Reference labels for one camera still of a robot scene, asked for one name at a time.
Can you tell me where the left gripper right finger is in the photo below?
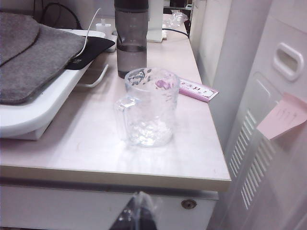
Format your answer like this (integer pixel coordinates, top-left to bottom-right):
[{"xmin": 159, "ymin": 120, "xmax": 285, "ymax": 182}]
[{"xmin": 139, "ymin": 191, "xmax": 164, "ymax": 230}]

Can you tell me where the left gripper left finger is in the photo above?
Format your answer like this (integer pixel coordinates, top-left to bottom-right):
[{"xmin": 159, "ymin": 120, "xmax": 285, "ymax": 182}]
[{"xmin": 110, "ymin": 191, "xmax": 140, "ymax": 230}]

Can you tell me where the grey transparent water bottle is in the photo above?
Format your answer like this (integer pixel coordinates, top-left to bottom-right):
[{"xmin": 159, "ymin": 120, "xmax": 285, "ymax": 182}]
[{"xmin": 114, "ymin": 0, "xmax": 150, "ymax": 79}]

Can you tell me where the round cabinet lock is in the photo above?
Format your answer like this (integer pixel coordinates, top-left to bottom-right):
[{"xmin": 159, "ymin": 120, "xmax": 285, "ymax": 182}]
[{"xmin": 181, "ymin": 199, "xmax": 197, "ymax": 209}]

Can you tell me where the white laptop stand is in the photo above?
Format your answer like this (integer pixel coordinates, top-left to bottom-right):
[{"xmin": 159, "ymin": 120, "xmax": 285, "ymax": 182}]
[{"xmin": 0, "ymin": 28, "xmax": 110, "ymax": 141}]

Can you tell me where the pink printed card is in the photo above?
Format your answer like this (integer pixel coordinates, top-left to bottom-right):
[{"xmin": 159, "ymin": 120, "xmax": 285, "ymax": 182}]
[{"xmin": 178, "ymin": 78, "xmax": 219, "ymax": 103}]

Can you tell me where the pink sticky note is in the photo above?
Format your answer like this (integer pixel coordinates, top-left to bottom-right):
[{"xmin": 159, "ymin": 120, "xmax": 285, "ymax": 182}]
[{"xmin": 257, "ymin": 92, "xmax": 307, "ymax": 141}]

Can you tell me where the black flat laptop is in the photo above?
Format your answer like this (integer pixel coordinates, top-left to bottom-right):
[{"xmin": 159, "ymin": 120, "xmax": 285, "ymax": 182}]
[{"xmin": 66, "ymin": 35, "xmax": 116, "ymax": 71}]

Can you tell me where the grey felt laptop sleeve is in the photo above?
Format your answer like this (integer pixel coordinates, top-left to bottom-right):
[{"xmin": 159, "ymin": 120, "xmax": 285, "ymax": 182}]
[{"xmin": 0, "ymin": 11, "xmax": 87, "ymax": 105}]

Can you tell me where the white charger plug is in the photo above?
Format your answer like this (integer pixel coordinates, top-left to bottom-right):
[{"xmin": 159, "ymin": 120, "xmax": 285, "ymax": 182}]
[{"xmin": 95, "ymin": 18, "xmax": 118, "ymax": 40}]

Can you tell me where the white rectangular stand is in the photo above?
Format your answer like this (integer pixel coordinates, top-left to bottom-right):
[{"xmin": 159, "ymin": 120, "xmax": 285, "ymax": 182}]
[{"xmin": 146, "ymin": 0, "xmax": 168, "ymax": 44}]

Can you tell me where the crumpled clear plastic bag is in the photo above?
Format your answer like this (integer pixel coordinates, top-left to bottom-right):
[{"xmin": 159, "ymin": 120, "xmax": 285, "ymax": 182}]
[{"xmin": 164, "ymin": 11, "xmax": 189, "ymax": 28}]

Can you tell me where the thin black desk cable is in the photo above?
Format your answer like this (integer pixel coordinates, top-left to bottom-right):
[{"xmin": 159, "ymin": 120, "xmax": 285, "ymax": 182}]
[{"xmin": 162, "ymin": 28, "xmax": 190, "ymax": 39}]

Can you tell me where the white charging cable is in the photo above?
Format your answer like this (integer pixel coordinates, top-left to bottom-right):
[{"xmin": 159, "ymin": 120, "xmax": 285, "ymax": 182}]
[{"xmin": 74, "ymin": 7, "xmax": 103, "ymax": 58}]

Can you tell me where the black desk cable loop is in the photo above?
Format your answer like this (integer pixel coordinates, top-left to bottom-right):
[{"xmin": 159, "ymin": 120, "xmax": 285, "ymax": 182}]
[{"xmin": 33, "ymin": 0, "xmax": 84, "ymax": 36}]

